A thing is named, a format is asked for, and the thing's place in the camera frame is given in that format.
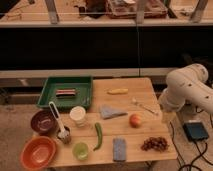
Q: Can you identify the black cable on floor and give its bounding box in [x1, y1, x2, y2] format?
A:
[169, 105, 213, 171]

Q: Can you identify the small dark metal cup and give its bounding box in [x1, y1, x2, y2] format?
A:
[57, 126, 71, 144]

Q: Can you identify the blue sponge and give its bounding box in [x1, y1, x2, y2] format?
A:
[113, 138, 126, 162]

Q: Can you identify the orange bowl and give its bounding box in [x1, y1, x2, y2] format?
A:
[20, 136, 57, 171]

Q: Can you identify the white dish brush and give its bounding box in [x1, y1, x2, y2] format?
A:
[49, 101, 65, 131]

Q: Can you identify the green chili pepper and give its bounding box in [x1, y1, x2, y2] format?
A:
[93, 122, 103, 151]

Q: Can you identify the purple bowl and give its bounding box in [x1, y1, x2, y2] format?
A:
[30, 110, 56, 135]

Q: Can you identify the yellow banana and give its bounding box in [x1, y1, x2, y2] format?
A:
[107, 88, 128, 95]

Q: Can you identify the black box on floor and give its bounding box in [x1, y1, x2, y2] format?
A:
[183, 122, 209, 141]

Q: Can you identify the white paper cup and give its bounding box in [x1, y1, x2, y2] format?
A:
[69, 106, 86, 127]

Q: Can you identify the red apple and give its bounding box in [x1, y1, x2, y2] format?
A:
[129, 114, 142, 128]

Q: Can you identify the white plastic fork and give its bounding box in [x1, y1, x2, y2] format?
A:
[132, 98, 158, 116]

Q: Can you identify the dark chocolate bar in tray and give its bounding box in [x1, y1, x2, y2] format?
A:
[56, 89, 77, 98]

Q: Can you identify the green plastic cup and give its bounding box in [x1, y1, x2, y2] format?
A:
[72, 142, 89, 161]

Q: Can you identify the grey folded cloth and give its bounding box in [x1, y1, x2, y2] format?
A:
[99, 105, 127, 119]

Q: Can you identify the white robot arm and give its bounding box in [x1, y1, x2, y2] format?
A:
[158, 63, 213, 114]

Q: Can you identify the green plastic tray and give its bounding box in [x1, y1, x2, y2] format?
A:
[37, 76, 93, 109]

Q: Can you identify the bunch of dark grapes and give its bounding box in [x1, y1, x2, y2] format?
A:
[141, 137, 169, 152]

